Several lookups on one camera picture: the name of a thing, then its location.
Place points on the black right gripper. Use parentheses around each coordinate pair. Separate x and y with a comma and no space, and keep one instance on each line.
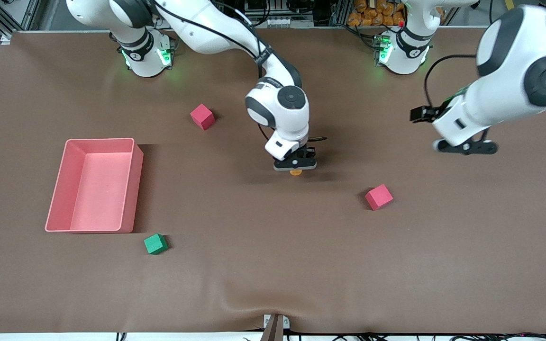
(307,153)

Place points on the brown table mat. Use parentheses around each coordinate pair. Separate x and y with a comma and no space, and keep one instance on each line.
(254,260)

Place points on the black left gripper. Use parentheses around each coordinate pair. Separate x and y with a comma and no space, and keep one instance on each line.
(425,114)

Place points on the pink foam cube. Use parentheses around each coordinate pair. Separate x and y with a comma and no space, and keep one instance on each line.
(202,116)
(378,196)

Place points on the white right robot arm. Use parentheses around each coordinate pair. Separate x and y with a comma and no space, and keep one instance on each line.
(206,28)

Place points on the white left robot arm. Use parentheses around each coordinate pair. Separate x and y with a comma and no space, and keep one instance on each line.
(514,57)

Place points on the green foam cube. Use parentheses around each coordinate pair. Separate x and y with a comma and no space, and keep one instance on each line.
(154,244)

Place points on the orange push button switch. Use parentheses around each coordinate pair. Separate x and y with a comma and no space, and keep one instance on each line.
(295,173)

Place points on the pink plastic tray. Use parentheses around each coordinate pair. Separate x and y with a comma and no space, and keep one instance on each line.
(97,189)

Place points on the orange lumpy toy pile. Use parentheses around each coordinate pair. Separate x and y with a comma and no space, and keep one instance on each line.
(372,14)

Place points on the aluminium frame rail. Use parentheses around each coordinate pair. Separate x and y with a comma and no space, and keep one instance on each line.
(33,14)

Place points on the white connector strip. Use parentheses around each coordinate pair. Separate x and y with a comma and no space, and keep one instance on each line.
(278,21)

